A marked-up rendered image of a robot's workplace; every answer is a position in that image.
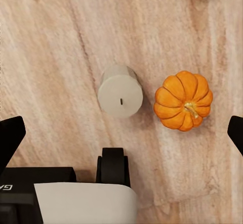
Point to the pillar candle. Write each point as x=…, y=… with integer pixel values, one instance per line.
x=120, y=92

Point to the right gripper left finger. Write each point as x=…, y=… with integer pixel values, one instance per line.
x=12, y=132

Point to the pumpkin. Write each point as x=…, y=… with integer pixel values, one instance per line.
x=183, y=101

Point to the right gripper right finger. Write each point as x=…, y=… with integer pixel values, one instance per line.
x=235, y=132

